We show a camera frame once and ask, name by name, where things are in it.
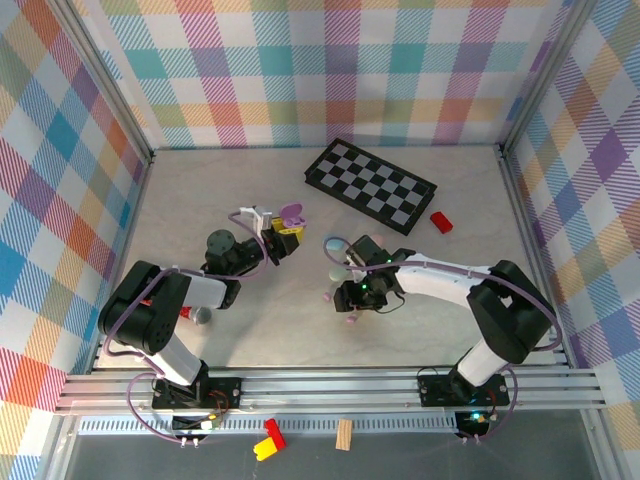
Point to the aluminium frame post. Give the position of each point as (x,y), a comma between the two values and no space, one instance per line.
(600,450)
(115,85)
(537,85)
(57,450)

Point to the purple earbud case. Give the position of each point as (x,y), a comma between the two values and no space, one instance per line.
(291,210)

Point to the wide aluminium base rail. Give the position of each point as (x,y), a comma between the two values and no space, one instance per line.
(325,387)

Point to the red glitter toy microphone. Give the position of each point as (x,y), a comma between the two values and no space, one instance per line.
(202,316)

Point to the small circuit board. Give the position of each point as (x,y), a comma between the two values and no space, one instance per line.
(475,419)
(200,425)

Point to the small wooden block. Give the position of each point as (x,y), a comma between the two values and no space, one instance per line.
(344,435)

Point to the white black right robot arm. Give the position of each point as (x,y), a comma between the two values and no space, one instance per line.
(435,282)

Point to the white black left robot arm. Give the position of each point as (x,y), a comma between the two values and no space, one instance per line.
(200,290)

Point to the red toy brick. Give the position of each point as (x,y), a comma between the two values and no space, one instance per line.
(275,430)

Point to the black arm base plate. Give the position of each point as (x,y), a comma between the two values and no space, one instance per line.
(435,392)
(227,395)

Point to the pink earbud case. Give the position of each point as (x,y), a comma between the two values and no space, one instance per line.
(380,241)

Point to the black grey chessboard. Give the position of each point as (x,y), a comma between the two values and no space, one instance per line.
(370,185)

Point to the red block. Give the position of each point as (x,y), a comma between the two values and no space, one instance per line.
(441,222)

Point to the aluminium side rail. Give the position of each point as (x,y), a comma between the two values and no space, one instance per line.
(534,225)
(132,225)

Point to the yellow toy brick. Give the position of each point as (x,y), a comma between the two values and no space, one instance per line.
(264,450)

